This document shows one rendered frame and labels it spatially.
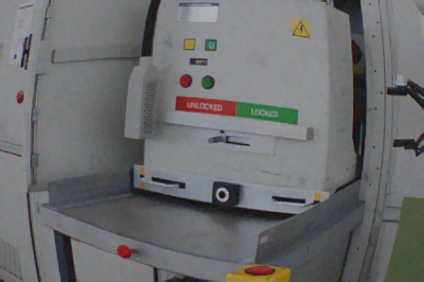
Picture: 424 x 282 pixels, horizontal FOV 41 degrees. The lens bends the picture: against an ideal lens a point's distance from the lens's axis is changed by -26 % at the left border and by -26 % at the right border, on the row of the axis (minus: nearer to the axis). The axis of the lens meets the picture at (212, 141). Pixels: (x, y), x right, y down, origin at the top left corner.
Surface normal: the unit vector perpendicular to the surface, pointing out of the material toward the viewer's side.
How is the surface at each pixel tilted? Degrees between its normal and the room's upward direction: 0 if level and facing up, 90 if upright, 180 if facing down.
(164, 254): 90
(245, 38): 90
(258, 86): 90
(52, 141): 90
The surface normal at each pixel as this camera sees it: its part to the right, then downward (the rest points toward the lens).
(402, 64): -0.50, 0.07
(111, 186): 0.86, 0.11
